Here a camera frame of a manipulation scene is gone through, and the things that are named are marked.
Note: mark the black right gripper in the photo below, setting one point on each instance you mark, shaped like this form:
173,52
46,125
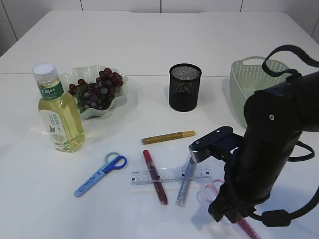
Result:
250,174

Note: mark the clear plastic ruler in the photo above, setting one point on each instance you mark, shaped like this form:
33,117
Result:
167,175

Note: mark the blue capped scissors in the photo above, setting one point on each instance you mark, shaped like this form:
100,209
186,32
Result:
112,161

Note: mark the purple artificial grape bunch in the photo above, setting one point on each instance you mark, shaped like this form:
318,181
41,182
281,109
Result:
98,94

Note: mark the yellow tea bottle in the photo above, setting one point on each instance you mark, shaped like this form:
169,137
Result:
58,110

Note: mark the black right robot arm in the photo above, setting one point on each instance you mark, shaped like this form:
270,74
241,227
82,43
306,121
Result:
276,118

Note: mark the silver glitter marker pen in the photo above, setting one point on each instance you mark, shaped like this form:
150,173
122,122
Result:
186,179

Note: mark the red glitter marker pen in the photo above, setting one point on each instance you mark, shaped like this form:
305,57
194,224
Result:
155,178

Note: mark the gold glitter marker pen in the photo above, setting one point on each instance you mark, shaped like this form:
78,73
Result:
167,137

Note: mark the green woven plastic basket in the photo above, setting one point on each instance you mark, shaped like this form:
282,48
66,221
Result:
246,77

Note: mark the black mesh pen holder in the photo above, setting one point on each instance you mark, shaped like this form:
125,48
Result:
184,85

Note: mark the green wavy glass plate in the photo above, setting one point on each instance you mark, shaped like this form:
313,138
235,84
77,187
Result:
90,73

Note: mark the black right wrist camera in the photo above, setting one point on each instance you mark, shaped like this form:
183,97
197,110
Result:
218,144

